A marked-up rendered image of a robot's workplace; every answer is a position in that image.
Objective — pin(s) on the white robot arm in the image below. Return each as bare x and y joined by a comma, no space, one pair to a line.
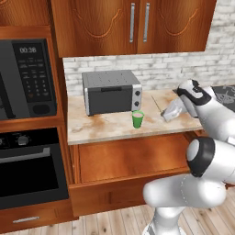
195,189

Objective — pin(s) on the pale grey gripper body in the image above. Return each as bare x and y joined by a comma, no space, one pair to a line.
173,110

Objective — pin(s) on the silver oven knob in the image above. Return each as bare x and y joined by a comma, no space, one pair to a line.
23,140

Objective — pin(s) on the black microwave oven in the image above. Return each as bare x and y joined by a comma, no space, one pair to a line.
30,76

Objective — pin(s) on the open wooden drawer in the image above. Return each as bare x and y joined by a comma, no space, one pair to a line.
122,159

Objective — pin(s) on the wooden cupboard door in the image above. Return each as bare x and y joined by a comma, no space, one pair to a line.
180,24
91,27

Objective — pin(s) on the wooden drawer front under oven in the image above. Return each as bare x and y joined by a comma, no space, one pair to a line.
36,217

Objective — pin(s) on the green smoothie cup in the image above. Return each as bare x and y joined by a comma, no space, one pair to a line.
137,120

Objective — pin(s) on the wooden cupboard above microwave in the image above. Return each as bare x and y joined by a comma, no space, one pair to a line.
24,12

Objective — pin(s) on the black built-in oven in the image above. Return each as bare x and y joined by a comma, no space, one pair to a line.
30,180

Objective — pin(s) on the grey toaster oven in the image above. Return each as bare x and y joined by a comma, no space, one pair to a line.
110,98

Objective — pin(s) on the black hob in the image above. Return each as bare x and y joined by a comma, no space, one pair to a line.
226,96

